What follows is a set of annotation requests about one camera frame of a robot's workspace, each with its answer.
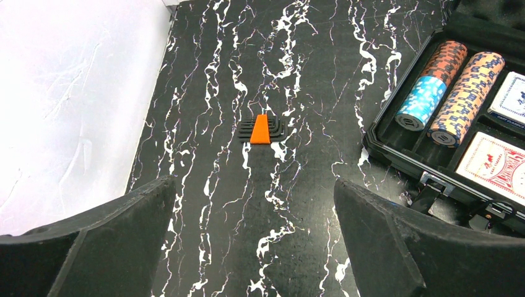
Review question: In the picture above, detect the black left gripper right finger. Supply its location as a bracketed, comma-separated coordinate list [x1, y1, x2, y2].
[334, 179, 524, 296]

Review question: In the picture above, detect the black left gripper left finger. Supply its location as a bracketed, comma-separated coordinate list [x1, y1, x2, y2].
[1, 175, 176, 296]

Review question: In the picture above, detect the black poker set case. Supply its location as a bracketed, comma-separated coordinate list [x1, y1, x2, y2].
[364, 1, 524, 234]

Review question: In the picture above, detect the light blue chip stack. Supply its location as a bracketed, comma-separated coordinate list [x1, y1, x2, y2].
[395, 76, 447, 131]

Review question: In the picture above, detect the orange black chip stack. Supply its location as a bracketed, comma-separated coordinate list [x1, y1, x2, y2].
[420, 40, 468, 87]

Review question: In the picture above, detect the red playing card deck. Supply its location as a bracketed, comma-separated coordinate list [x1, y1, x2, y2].
[456, 132, 524, 205]

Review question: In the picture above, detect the blue playing card deck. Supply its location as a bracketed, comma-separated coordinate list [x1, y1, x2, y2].
[487, 72, 524, 129]

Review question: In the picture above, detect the pink blue chip stack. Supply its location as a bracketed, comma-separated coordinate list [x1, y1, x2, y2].
[427, 51, 505, 148]

